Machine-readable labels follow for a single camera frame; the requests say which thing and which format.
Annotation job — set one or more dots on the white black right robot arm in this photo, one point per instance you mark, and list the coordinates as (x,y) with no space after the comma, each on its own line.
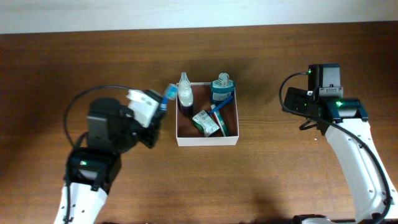
(344,123)

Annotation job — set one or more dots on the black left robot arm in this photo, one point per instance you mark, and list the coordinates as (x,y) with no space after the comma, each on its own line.
(95,159)

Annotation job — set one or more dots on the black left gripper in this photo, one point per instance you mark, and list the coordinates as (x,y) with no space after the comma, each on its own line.
(148,139)

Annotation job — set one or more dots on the clear pump soap bottle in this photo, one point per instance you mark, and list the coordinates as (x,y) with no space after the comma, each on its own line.
(185,96)

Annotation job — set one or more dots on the blue Listerine mouthwash bottle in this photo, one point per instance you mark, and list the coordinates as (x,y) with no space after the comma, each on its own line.
(221,89)

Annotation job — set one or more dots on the teal Colgate toothpaste tube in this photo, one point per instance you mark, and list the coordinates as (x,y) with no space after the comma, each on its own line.
(221,123)

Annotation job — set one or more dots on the white green soap packet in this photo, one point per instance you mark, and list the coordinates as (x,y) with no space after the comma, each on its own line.
(205,124)

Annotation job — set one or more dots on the blue white toothbrush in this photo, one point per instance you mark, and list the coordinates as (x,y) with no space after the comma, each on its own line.
(170,93)

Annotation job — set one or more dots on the pink open box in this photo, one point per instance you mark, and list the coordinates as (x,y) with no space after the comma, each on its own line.
(188,135)

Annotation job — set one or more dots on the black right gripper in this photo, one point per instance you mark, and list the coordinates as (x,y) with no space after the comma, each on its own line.
(295,99)

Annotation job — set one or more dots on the blue disposable razor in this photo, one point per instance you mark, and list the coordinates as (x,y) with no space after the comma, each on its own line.
(222,104)

